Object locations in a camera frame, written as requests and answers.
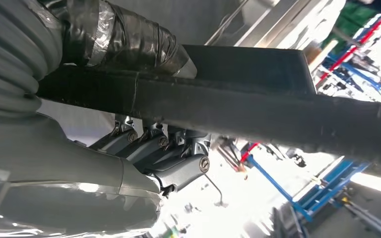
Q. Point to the blue metal rack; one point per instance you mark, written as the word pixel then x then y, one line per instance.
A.
pixel 269 179

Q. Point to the stainless steel workbench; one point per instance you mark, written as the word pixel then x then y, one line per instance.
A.
pixel 276 23

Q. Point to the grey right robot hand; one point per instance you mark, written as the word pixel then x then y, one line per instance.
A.
pixel 62 180

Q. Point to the red barrier belt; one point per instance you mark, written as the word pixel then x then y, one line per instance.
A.
pixel 248 154

